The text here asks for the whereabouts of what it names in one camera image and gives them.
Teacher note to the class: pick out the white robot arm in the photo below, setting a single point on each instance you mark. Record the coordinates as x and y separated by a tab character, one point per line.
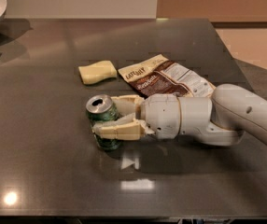
219	120

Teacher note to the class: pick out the yellow sponge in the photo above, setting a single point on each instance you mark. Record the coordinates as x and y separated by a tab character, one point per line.
97	72

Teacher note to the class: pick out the brown and white snack bag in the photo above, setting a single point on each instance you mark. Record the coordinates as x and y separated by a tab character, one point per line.
160	75

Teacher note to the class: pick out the green soda can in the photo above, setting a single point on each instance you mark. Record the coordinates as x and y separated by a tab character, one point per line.
100	109

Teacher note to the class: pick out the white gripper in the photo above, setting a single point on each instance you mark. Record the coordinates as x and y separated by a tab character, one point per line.
161	116

